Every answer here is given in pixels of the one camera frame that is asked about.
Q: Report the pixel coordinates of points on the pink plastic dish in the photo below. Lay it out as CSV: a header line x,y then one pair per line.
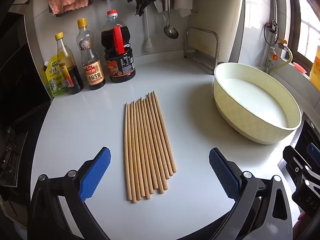
x,y
299,68

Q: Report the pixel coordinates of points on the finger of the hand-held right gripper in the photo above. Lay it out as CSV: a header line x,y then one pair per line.
x,y
293,158
313,150

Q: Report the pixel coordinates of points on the black gas stove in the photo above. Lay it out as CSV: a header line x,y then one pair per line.
x,y
302,136

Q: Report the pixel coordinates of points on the slim dark oil bottle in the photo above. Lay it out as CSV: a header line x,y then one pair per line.
x,y
71,77

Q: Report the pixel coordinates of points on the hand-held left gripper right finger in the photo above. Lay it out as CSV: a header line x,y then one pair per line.
x,y
223,172

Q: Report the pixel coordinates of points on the red and black gas device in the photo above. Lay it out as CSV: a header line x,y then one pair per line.
x,y
273,27

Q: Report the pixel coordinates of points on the grey regulator with orange knob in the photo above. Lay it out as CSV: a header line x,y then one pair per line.
x,y
273,55

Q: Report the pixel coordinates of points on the cream round basin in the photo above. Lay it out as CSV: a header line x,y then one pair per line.
x,y
252,105

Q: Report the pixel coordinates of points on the window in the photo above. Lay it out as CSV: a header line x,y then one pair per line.
x,y
307,30

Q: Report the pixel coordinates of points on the metal gas pipe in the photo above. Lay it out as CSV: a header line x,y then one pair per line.
x,y
275,10

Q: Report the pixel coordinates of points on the yellow plastic container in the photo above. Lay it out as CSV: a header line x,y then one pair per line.
x,y
315,70

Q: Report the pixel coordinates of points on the metal cutting board rack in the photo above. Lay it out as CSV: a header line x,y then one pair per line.
x,y
216,45

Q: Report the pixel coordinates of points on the dark appliance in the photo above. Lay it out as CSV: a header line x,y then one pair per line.
x,y
17,67

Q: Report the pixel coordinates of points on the bunch of wooden chopsticks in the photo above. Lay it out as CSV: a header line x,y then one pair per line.
x,y
147,142

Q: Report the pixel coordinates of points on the white cutting board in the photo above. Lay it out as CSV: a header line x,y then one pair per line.
x,y
225,10

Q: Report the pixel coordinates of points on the clear soy sauce bottle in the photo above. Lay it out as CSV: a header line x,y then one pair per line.
x,y
93,72

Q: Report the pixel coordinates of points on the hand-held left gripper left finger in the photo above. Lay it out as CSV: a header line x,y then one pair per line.
x,y
96,172

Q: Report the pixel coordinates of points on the metal ladle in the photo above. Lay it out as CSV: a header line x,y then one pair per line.
x,y
171,31

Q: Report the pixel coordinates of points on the yellow-green seasoning pouch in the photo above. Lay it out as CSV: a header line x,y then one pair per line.
x,y
53,80

